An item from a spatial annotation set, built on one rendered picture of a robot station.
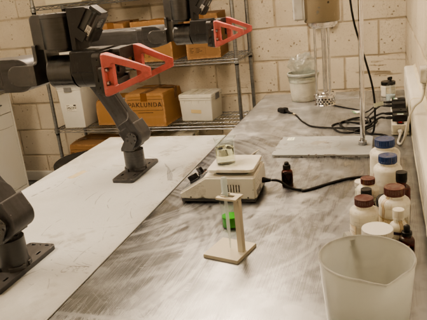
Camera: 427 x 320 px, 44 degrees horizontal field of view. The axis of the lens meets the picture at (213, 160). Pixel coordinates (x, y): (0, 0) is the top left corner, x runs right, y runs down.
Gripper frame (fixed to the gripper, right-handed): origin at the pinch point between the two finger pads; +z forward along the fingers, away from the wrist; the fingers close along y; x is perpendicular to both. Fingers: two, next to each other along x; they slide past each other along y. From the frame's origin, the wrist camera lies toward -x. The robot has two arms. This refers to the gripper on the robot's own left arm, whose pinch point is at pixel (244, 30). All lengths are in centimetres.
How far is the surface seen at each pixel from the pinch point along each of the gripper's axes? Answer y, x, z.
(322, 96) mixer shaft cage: 19.5, 22.8, 17.7
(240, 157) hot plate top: -13.3, 31.4, -0.3
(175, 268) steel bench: -56, 40, -3
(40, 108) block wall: 225, 70, -234
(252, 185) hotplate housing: -23.1, 35.3, 5.0
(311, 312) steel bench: -67, 40, 24
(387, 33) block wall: 225, 27, 37
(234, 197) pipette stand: -49, 28, 8
